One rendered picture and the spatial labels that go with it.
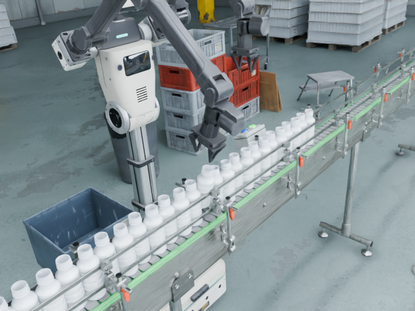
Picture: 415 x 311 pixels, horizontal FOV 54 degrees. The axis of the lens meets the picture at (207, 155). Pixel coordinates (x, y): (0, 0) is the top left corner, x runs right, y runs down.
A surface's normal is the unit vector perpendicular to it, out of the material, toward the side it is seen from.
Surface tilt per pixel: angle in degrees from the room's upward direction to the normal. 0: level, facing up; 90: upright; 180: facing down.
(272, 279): 0
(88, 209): 90
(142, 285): 90
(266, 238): 0
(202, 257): 90
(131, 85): 90
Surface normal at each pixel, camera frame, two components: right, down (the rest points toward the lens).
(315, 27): -0.63, 0.40
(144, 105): 0.74, 0.26
